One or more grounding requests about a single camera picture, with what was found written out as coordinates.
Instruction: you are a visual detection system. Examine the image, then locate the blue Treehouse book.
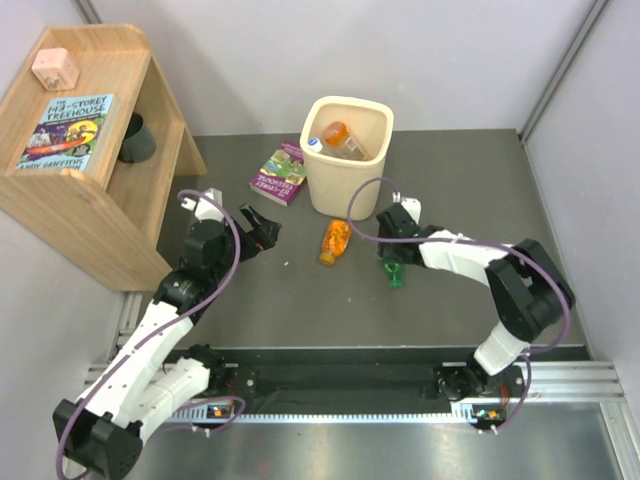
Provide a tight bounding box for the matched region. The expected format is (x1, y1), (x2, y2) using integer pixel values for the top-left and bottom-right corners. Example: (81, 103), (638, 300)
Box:
(14, 94), (119, 173)

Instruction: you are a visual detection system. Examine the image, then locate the pink cube block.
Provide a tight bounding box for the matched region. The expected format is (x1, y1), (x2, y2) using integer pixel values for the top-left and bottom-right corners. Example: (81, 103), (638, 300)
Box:
(31, 47), (80, 91)

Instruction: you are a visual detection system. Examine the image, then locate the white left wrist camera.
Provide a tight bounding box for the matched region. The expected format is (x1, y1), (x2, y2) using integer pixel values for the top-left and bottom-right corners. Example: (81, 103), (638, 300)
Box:
(178, 188), (224, 222)

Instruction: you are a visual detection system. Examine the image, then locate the cream plastic bin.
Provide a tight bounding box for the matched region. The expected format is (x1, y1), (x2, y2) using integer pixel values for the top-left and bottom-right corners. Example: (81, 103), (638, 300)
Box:
(299, 96), (394, 221)

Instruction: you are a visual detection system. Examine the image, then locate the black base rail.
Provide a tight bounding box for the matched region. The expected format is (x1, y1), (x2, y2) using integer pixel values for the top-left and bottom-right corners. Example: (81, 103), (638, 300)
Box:
(168, 344), (526, 416)

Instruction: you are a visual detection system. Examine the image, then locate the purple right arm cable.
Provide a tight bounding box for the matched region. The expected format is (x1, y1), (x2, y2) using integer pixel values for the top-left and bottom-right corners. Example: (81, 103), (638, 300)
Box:
(346, 177), (574, 354)

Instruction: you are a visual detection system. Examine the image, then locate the aluminium corner post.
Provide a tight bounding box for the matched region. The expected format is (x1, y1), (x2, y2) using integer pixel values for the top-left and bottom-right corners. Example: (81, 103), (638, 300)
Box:
(518, 0), (612, 146)

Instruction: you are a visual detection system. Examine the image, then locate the orange bottle white cap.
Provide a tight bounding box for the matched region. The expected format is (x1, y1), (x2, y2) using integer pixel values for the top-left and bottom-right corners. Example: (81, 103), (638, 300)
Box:
(321, 121), (372, 161)

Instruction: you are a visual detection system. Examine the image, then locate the small orange bottle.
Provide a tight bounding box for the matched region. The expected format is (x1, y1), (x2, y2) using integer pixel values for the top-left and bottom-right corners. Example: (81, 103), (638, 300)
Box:
(319, 219), (352, 266)

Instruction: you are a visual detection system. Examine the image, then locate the white slotted cable duct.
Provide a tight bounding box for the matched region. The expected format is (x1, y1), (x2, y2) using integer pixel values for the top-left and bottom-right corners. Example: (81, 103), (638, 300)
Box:
(169, 403), (481, 425)

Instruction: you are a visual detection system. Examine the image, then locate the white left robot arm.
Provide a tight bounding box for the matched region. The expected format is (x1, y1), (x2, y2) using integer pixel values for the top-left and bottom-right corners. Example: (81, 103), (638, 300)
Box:
(53, 198), (281, 479)

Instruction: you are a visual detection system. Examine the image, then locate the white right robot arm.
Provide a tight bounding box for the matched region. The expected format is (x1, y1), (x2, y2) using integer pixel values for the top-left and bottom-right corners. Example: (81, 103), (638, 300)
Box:
(376, 203), (575, 401)

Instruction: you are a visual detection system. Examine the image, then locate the wooden shelf unit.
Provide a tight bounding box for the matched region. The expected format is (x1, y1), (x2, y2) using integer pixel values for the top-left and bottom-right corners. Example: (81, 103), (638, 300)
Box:
(1, 24), (207, 291)

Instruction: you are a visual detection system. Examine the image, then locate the dark grey cup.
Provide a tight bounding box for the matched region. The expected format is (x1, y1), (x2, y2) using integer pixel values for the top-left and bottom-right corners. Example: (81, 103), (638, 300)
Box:
(117, 112), (156, 163)

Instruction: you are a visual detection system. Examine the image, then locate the green plastic bottle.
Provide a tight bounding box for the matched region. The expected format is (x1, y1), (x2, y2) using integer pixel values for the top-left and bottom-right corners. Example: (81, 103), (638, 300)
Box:
(382, 261), (406, 289)

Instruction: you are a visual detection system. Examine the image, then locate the purple Treehouse book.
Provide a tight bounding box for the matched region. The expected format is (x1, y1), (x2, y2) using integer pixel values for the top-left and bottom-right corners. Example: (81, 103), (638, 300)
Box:
(249, 142), (306, 206)

